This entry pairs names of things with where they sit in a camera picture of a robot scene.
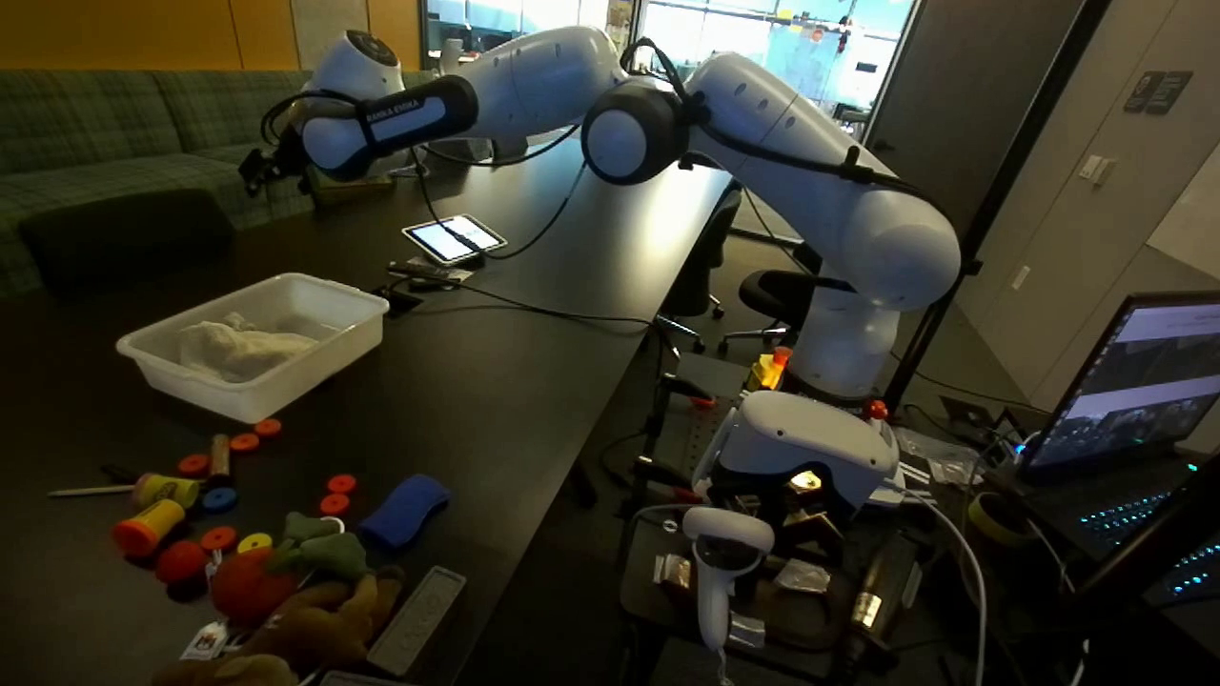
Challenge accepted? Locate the wooden stick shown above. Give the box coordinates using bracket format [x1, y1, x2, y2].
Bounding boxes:
[47, 485, 132, 498]

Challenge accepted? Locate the red disc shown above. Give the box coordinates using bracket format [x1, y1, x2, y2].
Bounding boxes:
[315, 491, 349, 513]
[328, 473, 358, 495]

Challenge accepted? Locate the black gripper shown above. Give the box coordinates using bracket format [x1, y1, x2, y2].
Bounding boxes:
[240, 125, 307, 197]

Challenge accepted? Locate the green plush toy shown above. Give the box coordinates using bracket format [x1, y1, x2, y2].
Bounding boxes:
[272, 510, 368, 579]

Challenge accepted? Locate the yellow red spool toy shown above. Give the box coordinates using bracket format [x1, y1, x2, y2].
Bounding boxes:
[110, 498, 187, 561]

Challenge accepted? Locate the clear plastic bin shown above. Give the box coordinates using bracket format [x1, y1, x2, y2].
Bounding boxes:
[114, 271, 390, 424]

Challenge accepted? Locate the blue plush toy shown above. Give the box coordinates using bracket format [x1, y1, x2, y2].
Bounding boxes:
[363, 473, 450, 550]

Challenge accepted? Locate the white towel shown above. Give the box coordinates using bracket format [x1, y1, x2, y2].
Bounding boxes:
[180, 321, 315, 382]

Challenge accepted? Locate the black office chair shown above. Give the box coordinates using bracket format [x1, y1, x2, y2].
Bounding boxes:
[738, 271, 821, 341]

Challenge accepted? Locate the red plush ball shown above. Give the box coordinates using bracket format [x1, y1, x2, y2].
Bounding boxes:
[210, 550, 296, 626]

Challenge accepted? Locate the white VR controller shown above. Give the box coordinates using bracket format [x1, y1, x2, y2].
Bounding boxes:
[682, 508, 773, 650]

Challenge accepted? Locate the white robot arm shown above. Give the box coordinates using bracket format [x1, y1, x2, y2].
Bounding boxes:
[240, 25, 961, 401]

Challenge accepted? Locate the tablet with lit screen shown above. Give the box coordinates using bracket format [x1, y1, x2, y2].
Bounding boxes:
[402, 214, 503, 266]

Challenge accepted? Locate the open laptop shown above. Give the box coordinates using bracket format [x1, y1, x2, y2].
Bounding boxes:
[1018, 292, 1220, 604]

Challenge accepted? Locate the yellow disc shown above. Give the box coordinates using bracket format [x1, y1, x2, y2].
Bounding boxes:
[236, 534, 276, 552]

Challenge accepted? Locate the white ring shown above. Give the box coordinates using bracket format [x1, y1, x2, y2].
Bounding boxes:
[180, 616, 231, 661]

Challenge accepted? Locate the brown plush toy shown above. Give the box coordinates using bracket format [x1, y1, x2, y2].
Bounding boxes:
[154, 571, 404, 686]

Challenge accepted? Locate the green plaid sofa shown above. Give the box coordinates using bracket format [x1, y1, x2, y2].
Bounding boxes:
[0, 64, 442, 299]

